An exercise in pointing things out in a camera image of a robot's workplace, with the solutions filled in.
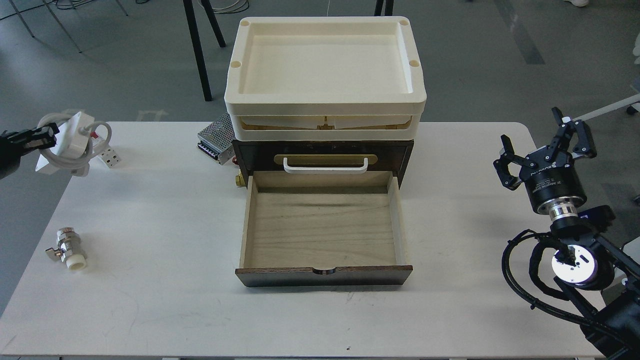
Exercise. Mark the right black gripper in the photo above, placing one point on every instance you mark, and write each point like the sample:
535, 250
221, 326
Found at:
552, 182

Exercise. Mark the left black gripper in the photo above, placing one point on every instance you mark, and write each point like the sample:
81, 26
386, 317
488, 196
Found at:
13, 145

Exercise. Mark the white charger with cable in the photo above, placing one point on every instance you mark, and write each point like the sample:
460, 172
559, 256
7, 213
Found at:
74, 146

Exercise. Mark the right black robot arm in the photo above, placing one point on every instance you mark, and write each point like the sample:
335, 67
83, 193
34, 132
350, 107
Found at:
573, 261

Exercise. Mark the brass fitting beside cabinet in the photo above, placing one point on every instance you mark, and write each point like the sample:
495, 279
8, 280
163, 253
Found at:
241, 180

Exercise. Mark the dark wooden cabinet body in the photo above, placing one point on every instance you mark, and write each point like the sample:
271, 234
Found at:
264, 156

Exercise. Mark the red white small block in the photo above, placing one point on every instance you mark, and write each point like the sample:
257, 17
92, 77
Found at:
109, 157

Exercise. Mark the metal valve white cap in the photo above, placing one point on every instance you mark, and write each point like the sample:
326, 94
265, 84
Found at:
69, 249

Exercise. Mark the grey chair legs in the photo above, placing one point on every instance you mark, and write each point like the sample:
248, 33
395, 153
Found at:
45, 23

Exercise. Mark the metal mesh power supply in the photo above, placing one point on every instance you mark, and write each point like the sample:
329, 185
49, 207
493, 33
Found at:
216, 139

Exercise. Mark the black table leg right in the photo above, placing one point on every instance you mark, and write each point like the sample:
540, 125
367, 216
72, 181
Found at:
383, 8

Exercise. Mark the white drawer handle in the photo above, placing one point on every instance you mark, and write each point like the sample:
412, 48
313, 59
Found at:
325, 170

